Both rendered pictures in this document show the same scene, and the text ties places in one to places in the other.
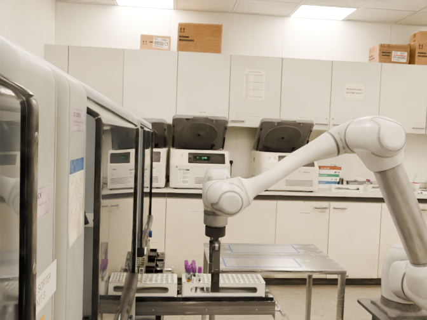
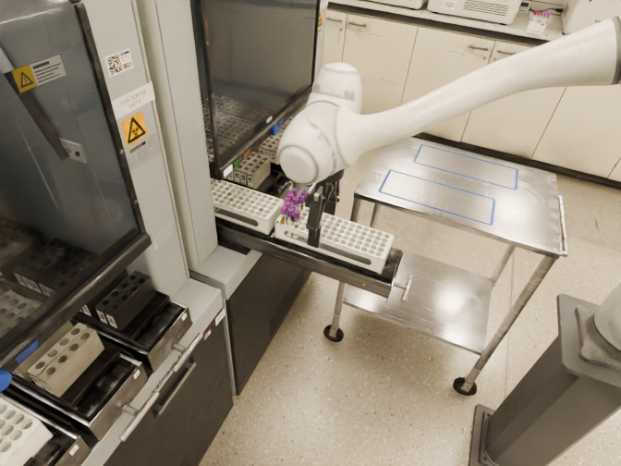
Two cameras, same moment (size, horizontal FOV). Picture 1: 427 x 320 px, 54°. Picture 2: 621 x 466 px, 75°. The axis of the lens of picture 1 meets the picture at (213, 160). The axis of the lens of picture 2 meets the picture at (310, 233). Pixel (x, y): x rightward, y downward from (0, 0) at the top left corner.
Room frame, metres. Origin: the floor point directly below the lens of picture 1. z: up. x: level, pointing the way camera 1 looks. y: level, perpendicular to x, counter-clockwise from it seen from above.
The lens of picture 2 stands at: (0.76, -0.33, 1.55)
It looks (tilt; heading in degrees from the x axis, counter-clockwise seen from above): 42 degrees down; 25
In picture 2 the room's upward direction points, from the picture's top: 5 degrees clockwise
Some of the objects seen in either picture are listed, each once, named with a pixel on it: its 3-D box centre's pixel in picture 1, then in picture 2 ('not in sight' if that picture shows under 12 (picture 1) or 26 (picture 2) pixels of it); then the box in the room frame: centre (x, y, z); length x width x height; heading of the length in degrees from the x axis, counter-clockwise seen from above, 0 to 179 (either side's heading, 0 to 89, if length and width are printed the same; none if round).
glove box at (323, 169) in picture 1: (328, 168); not in sight; (4.38, -1.22, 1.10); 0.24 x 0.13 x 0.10; 94
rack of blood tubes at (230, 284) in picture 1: (222, 286); (333, 238); (1.50, -0.05, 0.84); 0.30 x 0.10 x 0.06; 96
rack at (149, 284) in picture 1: (135, 286); (229, 202); (1.47, 0.26, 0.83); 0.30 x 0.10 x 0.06; 96
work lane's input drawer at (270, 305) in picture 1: (184, 301); (286, 237); (1.49, 0.09, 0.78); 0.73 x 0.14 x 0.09; 96
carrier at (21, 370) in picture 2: not in sight; (45, 348); (0.91, 0.26, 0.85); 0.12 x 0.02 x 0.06; 5
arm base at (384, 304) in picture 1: (398, 301); (619, 332); (1.69, -0.79, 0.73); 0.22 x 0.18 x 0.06; 6
